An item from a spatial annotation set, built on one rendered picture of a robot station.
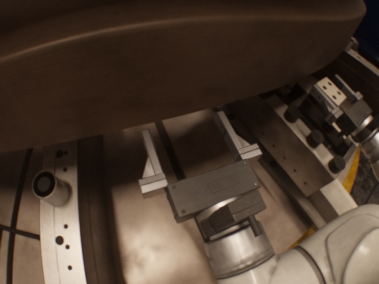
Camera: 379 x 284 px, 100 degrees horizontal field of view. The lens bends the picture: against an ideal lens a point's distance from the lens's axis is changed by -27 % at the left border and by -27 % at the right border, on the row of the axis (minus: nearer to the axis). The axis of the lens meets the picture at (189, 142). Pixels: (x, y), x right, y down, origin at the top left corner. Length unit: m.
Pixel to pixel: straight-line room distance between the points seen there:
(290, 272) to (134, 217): 0.81
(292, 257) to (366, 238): 0.10
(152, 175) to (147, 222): 0.68
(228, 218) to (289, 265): 0.11
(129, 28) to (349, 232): 0.42
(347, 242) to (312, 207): 0.91
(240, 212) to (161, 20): 0.29
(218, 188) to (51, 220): 0.52
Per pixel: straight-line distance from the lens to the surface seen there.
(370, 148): 0.60
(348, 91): 0.68
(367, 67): 1.96
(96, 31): 0.35
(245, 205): 0.24
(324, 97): 0.57
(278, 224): 1.13
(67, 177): 0.71
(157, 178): 0.31
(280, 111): 0.92
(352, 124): 0.56
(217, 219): 0.25
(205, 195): 0.30
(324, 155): 0.92
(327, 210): 1.18
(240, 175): 0.32
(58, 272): 0.67
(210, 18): 0.38
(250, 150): 0.36
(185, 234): 0.98
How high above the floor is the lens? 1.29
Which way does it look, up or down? 59 degrees down
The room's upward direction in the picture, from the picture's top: 12 degrees clockwise
